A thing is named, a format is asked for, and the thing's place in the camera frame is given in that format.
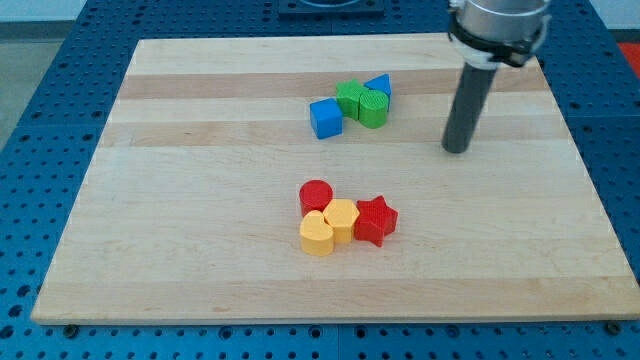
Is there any blue cube block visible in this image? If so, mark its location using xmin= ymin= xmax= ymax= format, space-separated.
xmin=309 ymin=98 xmax=343 ymax=139

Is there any blue triangle block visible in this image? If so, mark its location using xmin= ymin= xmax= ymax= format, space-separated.
xmin=364 ymin=73 xmax=392 ymax=108

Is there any red star block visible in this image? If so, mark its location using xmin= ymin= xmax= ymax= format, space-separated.
xmin=354 ymin=195 xmax=399 ymax=247

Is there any green cylinder block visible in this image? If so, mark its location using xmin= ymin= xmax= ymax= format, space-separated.
xmin=358 ymin=89 xmax=389 ymax=129

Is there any yellow hexagon block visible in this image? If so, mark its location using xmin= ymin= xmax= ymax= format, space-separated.
xmin=323 ymin=199 xmax=360 ymax=244

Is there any yellow heart block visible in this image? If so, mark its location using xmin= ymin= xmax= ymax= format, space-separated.
xmin=299 ymin=210 xmax=334 ymax=256

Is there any wooden board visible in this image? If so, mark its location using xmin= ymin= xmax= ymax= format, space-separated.
xmin=31 ymin=34 xmax=639 ymax=325

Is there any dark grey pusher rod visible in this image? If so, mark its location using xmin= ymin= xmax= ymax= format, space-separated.
xmin=441 ymin=64 xmax=497 ymax=154

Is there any red cylinder block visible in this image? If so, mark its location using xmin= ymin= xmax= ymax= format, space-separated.
xmin=299 ymin=179 xmax=334 ymax=216

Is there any green star block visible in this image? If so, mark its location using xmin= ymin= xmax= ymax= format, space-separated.
xmin=336 ymin=79 xmax=367 ymax=121

